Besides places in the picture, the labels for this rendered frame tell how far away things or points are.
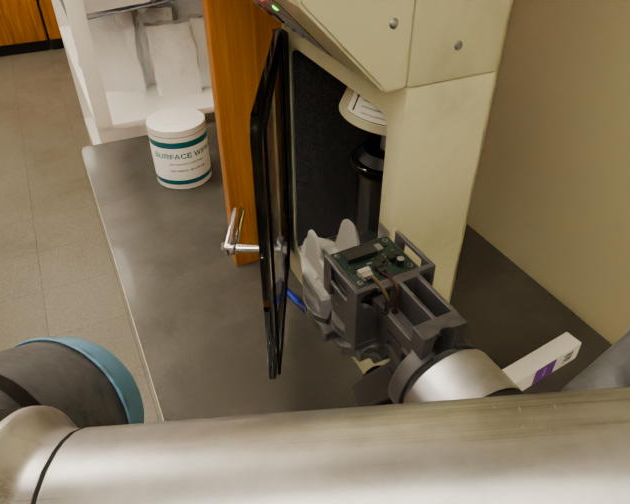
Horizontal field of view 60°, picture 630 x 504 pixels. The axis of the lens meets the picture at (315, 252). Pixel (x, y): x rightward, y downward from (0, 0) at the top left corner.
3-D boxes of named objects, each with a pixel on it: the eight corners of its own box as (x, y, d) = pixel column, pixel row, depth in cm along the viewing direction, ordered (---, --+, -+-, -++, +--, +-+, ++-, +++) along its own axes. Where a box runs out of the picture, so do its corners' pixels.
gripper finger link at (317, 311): (333, 261, 52) (383, 320, 46) (333, 276, 53) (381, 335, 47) (288, 277, 50) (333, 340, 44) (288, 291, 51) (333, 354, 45)
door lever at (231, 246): (271, 219, 75) (270, 203, 74) (264, 263, 68) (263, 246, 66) (232, 218, 76) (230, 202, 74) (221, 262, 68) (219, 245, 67)
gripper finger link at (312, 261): (308, 200, 53) (357, 253, 46) (309, 248, 56) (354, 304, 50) (278, 208, 51) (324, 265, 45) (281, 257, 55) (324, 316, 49)
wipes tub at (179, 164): (203, 158, 140) (195, 102, 131) (219, 182, 131) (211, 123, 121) (151, 169, 135) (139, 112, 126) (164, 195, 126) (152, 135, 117)
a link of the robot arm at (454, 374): (511, 437, 40) (419, 486, 37) (470, 392, 44) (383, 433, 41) (535, 371, 36) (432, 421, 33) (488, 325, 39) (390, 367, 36)
